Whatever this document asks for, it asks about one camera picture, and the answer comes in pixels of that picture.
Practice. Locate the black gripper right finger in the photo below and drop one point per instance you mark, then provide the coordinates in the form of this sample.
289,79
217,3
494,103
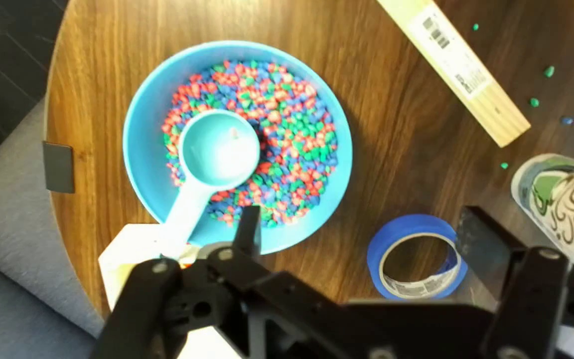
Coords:
532,292

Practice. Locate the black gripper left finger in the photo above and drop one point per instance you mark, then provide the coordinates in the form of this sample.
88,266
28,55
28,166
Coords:
167,300

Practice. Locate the blue masking tape roll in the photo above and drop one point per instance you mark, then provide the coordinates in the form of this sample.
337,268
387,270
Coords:
383,256

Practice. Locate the patterned paper cup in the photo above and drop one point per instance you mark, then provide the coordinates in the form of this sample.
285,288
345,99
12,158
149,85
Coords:
558,192

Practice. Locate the loose green bead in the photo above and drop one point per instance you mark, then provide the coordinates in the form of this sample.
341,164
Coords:
532,103
474,27
548,71
502,166

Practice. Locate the blue bowl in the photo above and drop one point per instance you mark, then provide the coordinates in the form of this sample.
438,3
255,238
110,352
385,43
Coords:
147,146

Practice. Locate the dark grey upholstered chair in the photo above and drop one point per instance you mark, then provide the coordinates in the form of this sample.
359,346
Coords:
14,266

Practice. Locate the teal measuring scoop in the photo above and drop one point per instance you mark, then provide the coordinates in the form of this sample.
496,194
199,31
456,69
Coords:
217,150

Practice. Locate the black table edge clamp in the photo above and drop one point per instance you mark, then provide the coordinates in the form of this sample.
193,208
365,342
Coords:
58,166

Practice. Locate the loose blue bead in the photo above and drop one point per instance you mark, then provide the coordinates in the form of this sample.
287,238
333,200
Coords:
566,121

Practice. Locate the colourful beads pile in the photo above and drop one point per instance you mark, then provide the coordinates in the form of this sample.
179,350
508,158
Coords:
293,132

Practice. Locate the wooden ruler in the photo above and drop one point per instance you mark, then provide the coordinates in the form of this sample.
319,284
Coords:
458,63

